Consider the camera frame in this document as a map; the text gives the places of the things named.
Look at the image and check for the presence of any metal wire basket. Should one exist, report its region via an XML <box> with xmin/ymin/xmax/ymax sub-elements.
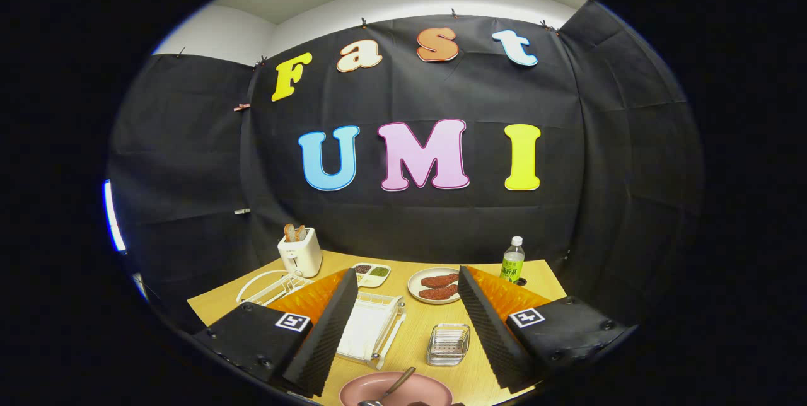
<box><xmin>427</xmin><ymin>323</ymin><xmax>471</xmax><ymax>367</ymax></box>

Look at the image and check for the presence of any green label drink bottle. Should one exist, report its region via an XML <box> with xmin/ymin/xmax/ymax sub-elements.
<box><xmin>500</xmin><ymin>236</ymin><xmax>526</xmax><ymax>285</ymax></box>

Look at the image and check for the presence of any pink plate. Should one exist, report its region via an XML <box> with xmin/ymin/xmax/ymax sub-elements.
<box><xmin>339</xmin><ymin>371</ymin><xmax>453</xmax><ymax>406</ymax></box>

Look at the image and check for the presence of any white toaster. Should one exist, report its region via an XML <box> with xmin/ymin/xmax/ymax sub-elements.
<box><xmin>277</xmin><ymin>228</ymin><xmax>323</xmax><ymax>278</ymax></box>

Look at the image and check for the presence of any white dish rack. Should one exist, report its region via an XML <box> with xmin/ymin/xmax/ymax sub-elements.
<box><xmin>236</xmin><ymin>269</ymin><xmax>407</xmax><ymax>371</ymax></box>

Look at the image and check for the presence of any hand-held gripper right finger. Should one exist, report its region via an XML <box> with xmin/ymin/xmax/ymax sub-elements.
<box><xmin>457</xmin><ymin>265</ymin><xmax>631</xmax><ymax>394</ymax></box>

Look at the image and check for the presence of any wooden handle metal spoon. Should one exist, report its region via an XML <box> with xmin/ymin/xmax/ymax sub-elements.
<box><xmin>358</xmin><ymin>366</ymin><xmax>417</xmax><ymax>406</ymax></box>

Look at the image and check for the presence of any white plate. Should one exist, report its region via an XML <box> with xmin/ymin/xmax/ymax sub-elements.
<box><xmin>407</xmin><ymin>267</ymin><xmax>464</xmax><ymax>305</ymax></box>

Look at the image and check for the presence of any black backdrop cloth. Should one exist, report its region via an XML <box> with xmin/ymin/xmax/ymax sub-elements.
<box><xmin>107</xmin><ymin>0</ymin><xmax>705</xmax><ymax>331</ymax></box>

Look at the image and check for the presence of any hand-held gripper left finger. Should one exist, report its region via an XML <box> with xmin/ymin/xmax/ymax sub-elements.
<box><xmin>192</xmin><ymin>267</ymin><xmax>360</xmax><ymax>397</ymax></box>

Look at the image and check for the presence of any white divided bean tray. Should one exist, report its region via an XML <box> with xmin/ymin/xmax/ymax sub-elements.
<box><xmin>351</xmin><ymin>263</ymin><xmax>392</xmax><ymax>289</ymax></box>

